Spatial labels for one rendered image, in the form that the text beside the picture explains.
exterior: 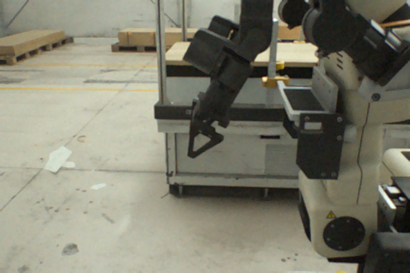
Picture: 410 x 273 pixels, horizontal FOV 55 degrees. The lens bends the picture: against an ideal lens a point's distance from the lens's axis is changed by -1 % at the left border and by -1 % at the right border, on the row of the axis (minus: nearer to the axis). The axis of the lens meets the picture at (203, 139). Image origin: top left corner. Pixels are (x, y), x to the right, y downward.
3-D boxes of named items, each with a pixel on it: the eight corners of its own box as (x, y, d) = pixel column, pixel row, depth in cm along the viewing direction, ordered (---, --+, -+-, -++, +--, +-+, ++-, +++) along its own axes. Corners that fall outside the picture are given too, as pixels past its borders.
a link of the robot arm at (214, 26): (259, 15, 107) (257, 13, 116) (221, -3, 106) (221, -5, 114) (239, 55, 112) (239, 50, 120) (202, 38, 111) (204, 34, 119)
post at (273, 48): (272, 113, 209) (278, 18, 192) (266, 113, 210) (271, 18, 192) (271, 111, 213) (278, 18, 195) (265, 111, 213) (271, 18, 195)
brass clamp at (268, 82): (289, 88, 203) (289, 79, 201) (262, 88, 204) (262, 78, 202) (287, 85, 208) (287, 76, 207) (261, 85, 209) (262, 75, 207)
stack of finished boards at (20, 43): (65, 37, 902) (64, 29, 896) (15, 56, 678) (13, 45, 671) (32, 37, 904) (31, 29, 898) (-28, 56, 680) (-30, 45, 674)
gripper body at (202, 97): (194, 116, 73) (213, 82, 71) (195, 97, 83) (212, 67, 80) (225, 131, 75) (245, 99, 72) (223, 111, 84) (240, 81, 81)
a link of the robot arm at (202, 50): (270, 35, 68) (266, 29, 76) (210, 1, 66) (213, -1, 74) (235, 94, 72) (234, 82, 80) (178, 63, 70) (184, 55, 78)
